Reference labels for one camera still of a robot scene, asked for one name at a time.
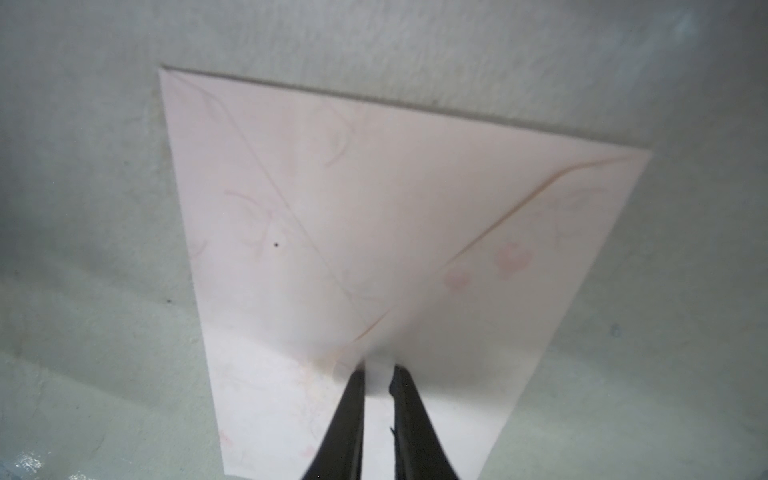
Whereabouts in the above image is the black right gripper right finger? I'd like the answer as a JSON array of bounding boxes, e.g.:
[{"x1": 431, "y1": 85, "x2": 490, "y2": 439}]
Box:
[{"x1": 389, "y1": 365, "x2": 458, "y2": 480}]

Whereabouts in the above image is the pink envelope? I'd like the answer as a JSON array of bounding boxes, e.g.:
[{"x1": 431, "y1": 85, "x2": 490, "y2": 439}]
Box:
[{"x1": 159, "y1": 69, "x2": 651, "y2": 479}]

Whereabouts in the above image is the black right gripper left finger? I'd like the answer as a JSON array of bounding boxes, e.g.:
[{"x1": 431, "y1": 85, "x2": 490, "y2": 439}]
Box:
[{"x1": 303, "y1": 367, "x2": 366, "y2": 480}]

